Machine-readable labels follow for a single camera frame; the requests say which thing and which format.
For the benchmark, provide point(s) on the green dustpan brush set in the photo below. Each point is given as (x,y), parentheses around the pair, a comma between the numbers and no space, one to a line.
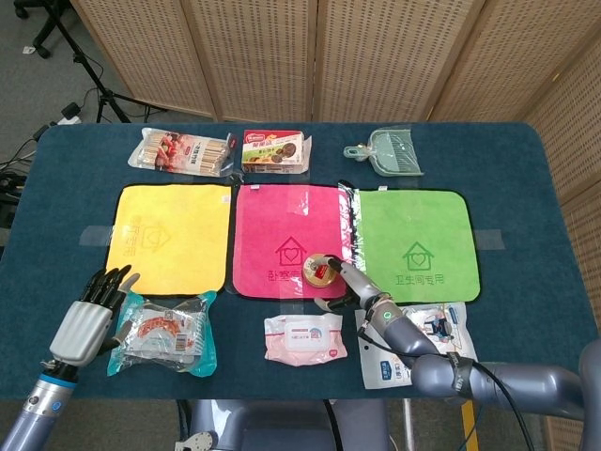
(394,152)

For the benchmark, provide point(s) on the wooden perforated folding screen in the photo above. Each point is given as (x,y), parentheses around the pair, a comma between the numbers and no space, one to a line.
(282,56)

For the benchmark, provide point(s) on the grey robot torso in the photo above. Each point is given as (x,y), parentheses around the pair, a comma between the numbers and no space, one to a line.
(282,423)

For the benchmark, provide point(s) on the white disposable gloves bag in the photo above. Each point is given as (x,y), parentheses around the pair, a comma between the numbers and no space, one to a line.
(380,371)

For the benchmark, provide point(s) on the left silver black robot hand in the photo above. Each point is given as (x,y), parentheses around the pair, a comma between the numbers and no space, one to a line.
(80,331)

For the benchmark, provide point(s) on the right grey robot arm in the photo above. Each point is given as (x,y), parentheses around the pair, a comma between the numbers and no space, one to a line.
(516,383)

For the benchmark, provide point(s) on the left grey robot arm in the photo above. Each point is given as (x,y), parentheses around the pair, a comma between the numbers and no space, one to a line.
(37,409)

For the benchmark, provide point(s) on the snack stick packet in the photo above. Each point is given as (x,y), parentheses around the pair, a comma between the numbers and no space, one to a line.
(183,151)

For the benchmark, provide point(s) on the teal felt table cover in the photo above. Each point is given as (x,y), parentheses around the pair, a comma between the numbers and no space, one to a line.
(70,164)

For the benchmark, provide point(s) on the crinkled clear tape strip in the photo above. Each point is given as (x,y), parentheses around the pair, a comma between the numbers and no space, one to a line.
(349,221)

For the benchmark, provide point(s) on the red green cookie box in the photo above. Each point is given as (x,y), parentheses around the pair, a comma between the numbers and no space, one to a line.
(274,150)

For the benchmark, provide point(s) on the black tripod stand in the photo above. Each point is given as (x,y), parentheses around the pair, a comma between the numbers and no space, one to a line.
(80,58)

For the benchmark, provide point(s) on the green microfiber cloth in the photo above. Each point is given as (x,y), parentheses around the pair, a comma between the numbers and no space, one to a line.
(422,221)

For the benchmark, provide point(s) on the teal edged snack bag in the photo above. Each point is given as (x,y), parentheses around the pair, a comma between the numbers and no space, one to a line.
(159,333)

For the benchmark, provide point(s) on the yellow microfiber cloth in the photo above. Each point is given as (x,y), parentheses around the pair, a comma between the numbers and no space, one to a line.
(174,235)

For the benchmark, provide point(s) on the small round tin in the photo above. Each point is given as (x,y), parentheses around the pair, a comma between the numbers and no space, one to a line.
(317,275)

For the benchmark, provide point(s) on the yellow floor tape line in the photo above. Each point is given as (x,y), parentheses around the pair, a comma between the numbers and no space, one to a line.
(469,427)

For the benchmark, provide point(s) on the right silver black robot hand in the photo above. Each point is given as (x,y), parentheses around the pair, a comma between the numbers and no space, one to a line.
(361,289)

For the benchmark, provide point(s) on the white power strip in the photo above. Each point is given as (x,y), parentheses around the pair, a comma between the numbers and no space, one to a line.
(70,112)

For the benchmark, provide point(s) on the black office chair base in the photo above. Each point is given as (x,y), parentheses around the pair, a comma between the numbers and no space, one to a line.
(44,33)

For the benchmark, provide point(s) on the pink wet wipes pack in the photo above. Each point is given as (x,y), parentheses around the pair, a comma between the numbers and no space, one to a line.
(305,338)

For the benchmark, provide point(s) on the pink microfiber cloth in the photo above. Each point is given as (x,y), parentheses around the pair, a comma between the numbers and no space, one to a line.
(282,221)

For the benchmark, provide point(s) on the metal table leg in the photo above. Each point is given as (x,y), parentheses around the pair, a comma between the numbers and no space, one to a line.
(410,423)

